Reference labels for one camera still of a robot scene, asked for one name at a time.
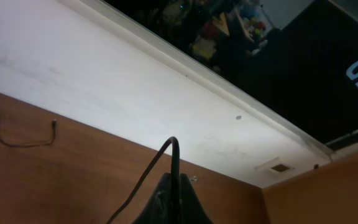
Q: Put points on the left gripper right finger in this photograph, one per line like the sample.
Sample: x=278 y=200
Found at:
x=191 y=211

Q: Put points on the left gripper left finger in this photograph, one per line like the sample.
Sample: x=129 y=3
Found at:
x=158 y=209

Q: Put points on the dark window pane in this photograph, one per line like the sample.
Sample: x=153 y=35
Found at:
x=305 y=71

